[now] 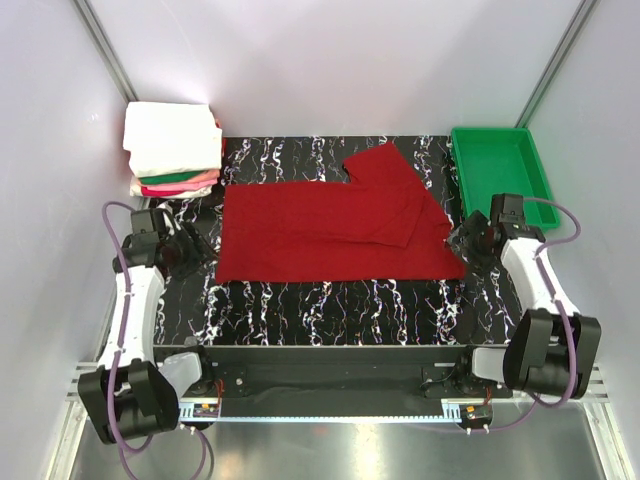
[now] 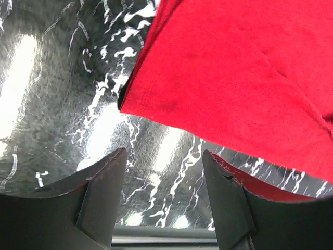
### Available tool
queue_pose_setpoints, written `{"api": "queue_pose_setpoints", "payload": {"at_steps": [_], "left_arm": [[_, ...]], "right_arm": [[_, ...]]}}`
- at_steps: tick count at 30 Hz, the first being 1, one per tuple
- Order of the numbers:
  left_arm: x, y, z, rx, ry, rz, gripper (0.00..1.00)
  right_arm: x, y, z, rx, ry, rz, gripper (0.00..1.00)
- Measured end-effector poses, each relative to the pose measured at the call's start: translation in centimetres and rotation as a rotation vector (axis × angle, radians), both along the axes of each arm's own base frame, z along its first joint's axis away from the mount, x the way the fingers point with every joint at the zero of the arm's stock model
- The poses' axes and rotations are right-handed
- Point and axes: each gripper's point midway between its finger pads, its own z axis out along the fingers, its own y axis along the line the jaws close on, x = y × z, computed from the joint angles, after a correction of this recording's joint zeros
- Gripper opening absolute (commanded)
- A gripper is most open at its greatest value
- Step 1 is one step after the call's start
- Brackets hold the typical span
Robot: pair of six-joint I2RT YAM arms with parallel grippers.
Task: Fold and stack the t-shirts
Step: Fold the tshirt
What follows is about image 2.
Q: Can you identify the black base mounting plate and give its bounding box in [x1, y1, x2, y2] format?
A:
[111, 226, 218, 249]

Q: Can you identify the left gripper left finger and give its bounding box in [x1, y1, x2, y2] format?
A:
[1, 148, 127, 249]

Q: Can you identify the red t shirt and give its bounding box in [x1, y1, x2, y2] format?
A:
[120, 1, 332, 182]

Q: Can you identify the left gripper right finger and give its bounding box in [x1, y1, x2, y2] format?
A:
[202, 151, 332, 249]

